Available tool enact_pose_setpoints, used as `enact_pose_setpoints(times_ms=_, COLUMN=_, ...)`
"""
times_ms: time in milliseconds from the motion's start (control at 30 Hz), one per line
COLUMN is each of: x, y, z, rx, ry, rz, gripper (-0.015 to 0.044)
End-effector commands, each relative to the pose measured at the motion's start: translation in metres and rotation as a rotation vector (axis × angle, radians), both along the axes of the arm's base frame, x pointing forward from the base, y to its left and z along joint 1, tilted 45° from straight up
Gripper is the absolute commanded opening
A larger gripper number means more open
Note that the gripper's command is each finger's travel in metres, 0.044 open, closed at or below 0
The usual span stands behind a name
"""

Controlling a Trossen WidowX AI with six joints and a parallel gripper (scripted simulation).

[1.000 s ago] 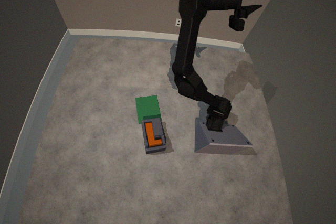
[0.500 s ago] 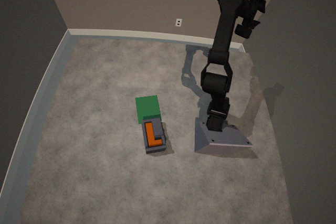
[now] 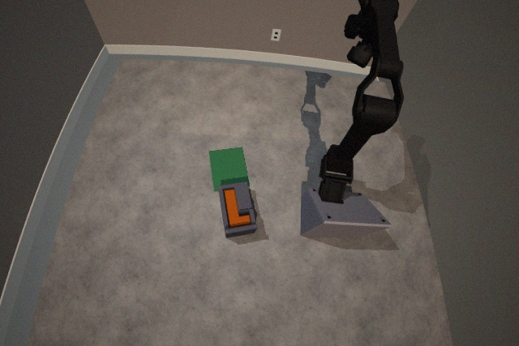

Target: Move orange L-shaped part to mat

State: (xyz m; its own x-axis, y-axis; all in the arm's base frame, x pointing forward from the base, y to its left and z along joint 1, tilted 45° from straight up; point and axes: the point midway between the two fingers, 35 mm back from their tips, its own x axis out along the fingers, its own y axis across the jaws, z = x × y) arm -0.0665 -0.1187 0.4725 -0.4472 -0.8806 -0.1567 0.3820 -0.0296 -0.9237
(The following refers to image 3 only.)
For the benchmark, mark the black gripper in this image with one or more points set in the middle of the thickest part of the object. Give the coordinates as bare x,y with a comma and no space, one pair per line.
362,53

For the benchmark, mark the orange l-shaped part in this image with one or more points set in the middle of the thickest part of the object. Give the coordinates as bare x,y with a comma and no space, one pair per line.
234,220

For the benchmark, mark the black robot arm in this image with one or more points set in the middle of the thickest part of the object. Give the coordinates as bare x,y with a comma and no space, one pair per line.
372,115

